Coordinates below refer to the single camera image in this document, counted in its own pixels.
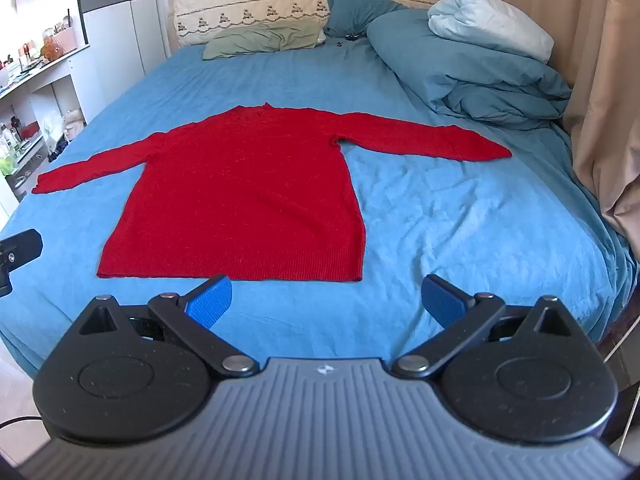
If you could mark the teal long pillow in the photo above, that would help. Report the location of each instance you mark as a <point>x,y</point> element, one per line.
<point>465,75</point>

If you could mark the cream embroidered pillow cover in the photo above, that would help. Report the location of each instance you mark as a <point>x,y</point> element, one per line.
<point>235,17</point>

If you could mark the clutter of bottles and jars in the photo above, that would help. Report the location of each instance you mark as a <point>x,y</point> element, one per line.
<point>15,62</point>

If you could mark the white plastic bag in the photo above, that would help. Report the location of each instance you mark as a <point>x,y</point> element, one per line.
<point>72,124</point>

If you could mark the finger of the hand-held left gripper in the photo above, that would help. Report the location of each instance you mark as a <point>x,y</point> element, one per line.
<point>25,247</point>

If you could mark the white and grey wardrobe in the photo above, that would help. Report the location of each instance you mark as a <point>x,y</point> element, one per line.
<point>125,25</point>

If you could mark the beige curtain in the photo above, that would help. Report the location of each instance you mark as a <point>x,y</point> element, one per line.
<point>590,60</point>

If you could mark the green cloth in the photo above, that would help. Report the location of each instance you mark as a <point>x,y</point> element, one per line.
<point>255,40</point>

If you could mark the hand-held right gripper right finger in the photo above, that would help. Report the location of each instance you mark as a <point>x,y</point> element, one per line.
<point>439,301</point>

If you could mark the folded pale blue blanket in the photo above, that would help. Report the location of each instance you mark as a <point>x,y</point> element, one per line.
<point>492,22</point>

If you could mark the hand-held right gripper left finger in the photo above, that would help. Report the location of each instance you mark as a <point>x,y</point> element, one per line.
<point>212,301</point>

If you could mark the red box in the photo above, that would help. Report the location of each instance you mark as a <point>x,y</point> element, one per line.
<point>31,130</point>

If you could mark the pink basket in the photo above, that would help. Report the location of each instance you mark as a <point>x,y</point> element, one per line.
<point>65,40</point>

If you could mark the red knit sweater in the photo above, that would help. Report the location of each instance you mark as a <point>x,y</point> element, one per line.
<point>240,195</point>

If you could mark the white shelf unit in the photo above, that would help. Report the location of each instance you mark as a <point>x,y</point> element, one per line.
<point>42,92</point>

